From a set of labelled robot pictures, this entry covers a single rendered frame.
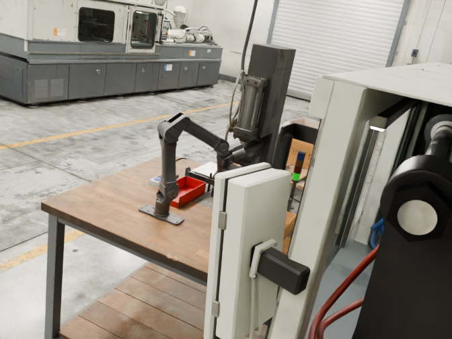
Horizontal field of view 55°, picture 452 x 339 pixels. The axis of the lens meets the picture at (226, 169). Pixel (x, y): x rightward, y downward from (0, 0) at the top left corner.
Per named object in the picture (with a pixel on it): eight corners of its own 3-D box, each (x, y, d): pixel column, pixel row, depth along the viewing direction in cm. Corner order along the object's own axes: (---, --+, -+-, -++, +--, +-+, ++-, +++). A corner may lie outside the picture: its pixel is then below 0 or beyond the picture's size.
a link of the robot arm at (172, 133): (223, 138, 192) (169, 105, 174) (233, 144, 185) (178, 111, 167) (209, 161, 193) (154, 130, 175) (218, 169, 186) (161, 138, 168)
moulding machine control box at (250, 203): (222, 294, 112) (250, 155, 99) (304, 334, 103) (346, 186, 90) (182, 333, 97) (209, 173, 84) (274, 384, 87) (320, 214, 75)
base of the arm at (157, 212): (148, 189, 191) (138, 194, 185) (187, 204, 184) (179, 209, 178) (146, 206, 193) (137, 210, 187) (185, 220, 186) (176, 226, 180)
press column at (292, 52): (236, 184, 236) (263, 43, 211) (245, 178, 247) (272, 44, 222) (260, 192, 231) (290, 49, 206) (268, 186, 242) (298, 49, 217)
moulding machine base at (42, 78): (27, 110, 620) (29, 40, 588) (-18, 93, 661) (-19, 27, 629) (218, 87, 1088) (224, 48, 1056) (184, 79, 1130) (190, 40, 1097)
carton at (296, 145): (294, 150, 606) (302, 115, 589) (334, 163, 577) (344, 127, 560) (272, 158, 551) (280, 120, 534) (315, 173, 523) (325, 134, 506)
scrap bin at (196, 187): (156, 200, 200) (157, 188, 198) (183, 185, 222) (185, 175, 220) (178, 208, 196) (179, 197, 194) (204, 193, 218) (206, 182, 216)
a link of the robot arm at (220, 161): (227, 157, 197) (227, 146, 192) (234, 165, 193) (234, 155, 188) (214, 163, 195) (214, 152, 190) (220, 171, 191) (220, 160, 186)
